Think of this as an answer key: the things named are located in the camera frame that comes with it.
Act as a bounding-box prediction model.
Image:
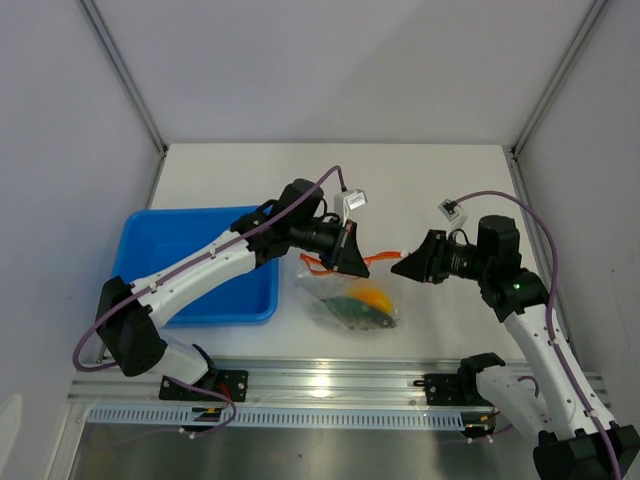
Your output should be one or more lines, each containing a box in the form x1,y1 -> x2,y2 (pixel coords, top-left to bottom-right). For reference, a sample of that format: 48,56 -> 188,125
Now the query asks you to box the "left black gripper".
290,216 -> 369,278

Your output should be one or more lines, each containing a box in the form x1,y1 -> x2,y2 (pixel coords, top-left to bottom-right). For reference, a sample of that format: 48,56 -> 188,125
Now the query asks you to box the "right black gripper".
391,230 -> 491,285

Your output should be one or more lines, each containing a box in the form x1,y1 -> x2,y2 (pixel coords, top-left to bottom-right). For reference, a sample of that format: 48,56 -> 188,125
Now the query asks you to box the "clear zip bag orange zipper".
295,250 -> 408,332

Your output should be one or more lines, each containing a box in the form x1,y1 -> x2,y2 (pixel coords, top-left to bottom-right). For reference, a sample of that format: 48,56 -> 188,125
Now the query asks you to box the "yellow orange mango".
347,285 -> 394,313

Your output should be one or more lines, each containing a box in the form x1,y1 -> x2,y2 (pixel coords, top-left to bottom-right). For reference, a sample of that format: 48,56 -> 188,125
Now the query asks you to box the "dark green cucumber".
322,296 -> 397,331

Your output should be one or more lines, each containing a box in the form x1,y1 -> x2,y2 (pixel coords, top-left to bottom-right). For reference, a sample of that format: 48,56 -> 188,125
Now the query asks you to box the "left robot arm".
95,179 -> 369,400

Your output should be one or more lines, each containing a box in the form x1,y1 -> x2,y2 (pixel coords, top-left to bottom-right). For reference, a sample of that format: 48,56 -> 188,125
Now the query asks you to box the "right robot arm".
391,215 -> 639,479

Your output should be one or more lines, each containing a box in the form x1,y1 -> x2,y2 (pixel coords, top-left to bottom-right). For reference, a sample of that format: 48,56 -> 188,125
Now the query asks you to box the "blue plastic bin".
111,205 -> 279,328

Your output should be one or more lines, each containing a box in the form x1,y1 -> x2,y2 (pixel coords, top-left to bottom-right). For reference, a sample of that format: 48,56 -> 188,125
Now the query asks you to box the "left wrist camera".
334,189 -> 368,223

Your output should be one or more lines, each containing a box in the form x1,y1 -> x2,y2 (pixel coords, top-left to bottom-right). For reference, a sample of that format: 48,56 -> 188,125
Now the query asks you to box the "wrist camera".
334,189 -> 368,223
438,199 -> 468,234

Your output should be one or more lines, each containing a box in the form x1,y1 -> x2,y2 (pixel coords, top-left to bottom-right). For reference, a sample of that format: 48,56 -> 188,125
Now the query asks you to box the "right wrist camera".
438,199 -> 468,234

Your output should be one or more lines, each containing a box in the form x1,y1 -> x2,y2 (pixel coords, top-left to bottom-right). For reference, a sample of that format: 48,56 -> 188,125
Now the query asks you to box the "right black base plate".
412,374 -> 485,406

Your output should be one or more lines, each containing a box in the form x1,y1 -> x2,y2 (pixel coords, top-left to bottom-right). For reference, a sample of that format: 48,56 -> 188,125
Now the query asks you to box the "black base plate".
158,370 -> 249,402
412,374 -> 485,406

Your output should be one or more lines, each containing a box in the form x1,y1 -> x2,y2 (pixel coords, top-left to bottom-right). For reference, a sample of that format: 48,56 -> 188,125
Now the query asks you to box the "aluminium mounting rail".
66,357 -> 459,410

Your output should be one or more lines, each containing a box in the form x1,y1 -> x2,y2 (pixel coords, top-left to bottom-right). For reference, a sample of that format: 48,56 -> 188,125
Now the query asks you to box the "right aluminium frame post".
508,0 -> 614,157

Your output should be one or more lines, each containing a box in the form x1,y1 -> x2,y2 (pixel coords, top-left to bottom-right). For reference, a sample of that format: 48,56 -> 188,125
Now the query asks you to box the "aluminium frame post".
508,0 -> 614,157
75,0 -> 168,156

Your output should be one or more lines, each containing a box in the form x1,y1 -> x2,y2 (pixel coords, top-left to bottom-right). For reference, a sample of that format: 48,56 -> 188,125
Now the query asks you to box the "white slotted cable duct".
87,405 -> 465,432

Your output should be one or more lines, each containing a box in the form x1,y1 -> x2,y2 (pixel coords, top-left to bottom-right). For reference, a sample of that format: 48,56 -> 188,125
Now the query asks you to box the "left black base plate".
158,370 -> 249,402

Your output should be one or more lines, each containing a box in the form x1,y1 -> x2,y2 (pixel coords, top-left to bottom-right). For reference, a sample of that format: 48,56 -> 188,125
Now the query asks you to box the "left aluminium frame post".
75,0 -> 168,156

